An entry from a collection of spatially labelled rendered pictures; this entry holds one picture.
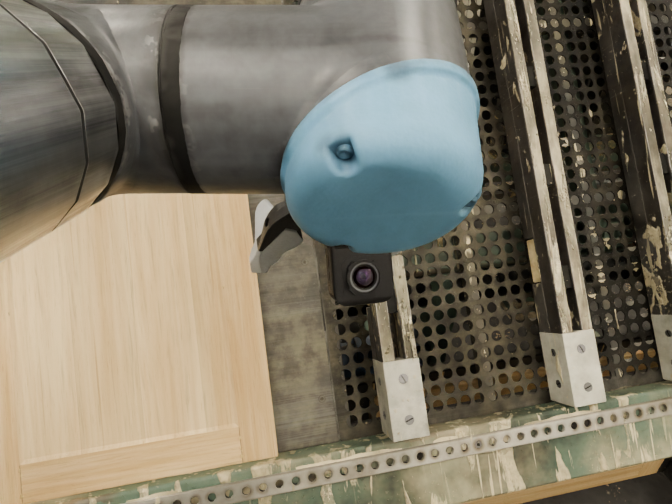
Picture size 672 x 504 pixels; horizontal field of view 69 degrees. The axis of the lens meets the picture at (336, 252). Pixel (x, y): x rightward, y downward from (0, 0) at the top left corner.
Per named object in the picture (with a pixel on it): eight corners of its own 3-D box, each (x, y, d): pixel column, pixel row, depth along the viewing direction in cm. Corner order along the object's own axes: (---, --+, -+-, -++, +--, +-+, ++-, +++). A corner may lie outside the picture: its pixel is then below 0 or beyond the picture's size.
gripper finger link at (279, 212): (284, 242, 47) (345, 193, 42) (287, 259, 46) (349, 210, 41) (242, 232, 44) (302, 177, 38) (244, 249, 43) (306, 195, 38)
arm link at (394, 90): (210, 265, 21) (236, 88, 27) (469, 266, 21) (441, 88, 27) (151, 139, 14) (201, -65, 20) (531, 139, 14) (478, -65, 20)
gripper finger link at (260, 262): (249, 231, 51) (304, 181, 46) (256, 281, 49) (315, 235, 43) (223, 224, 49) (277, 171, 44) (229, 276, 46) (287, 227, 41)
